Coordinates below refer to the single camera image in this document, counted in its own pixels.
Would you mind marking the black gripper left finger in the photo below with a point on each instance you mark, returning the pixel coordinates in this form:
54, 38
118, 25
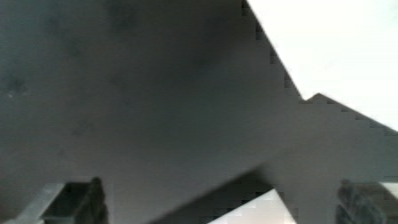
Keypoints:
68, 204

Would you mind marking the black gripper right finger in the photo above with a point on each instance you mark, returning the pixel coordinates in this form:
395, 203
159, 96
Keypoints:
368, 203

